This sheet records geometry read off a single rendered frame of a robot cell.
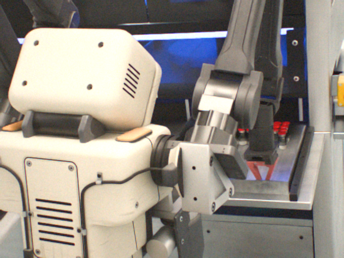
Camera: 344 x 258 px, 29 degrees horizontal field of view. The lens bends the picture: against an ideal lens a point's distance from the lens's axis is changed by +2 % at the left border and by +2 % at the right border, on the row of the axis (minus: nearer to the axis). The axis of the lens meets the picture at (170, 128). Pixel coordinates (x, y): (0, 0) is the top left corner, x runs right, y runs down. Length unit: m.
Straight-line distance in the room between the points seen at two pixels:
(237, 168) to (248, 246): 1.09
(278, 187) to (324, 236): 0.51
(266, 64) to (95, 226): 0.58
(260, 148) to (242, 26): 0.45
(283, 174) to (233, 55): 0.60
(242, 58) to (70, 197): 0.36
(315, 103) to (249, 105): 0.79
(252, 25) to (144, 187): 0.33
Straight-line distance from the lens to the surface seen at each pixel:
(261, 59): 1.44
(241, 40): 1.13
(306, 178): 1.64
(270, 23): 1.39
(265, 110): 1.50
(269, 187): 1.57
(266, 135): 1.51
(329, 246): 2.06
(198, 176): 1.01
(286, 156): 1.75
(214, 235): 2.11
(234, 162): 1.02
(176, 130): 1.98
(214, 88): 1.10
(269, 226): 2.06
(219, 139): 1.03
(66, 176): 1.05
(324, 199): 1.99
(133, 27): 1.91
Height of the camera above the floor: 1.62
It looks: 22 degrees down
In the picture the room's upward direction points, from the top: 7 degrees counter-clockwise
